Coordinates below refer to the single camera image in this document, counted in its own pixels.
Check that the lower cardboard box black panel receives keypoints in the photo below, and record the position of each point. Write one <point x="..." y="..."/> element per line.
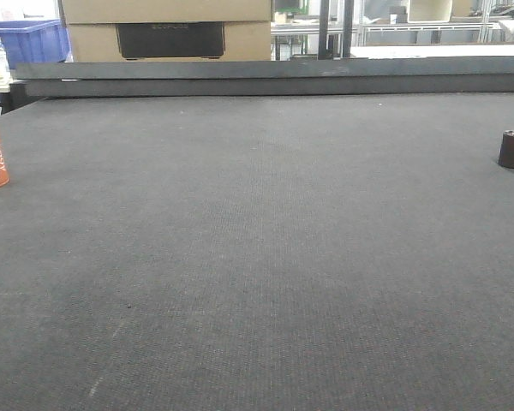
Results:
<point x="243" y="41"/>

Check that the white background table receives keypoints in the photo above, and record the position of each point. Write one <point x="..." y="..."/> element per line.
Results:
<point x="419" y="51"/>

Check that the beige box on rack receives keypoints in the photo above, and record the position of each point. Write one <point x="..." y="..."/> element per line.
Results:
<point x="420" y="11"/>

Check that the upper cardboard box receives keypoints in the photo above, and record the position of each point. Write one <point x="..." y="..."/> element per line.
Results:
<point x="90" y="11"/>

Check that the blue plastic crate background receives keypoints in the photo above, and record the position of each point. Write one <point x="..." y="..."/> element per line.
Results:
<point x="34" y="41"/>

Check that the black vertical post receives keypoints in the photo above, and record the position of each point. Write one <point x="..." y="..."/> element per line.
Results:
<point x="323" y="29"/>

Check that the dark grey table edge rail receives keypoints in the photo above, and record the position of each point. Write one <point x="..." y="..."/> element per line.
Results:
<point x="355" y="76"/>

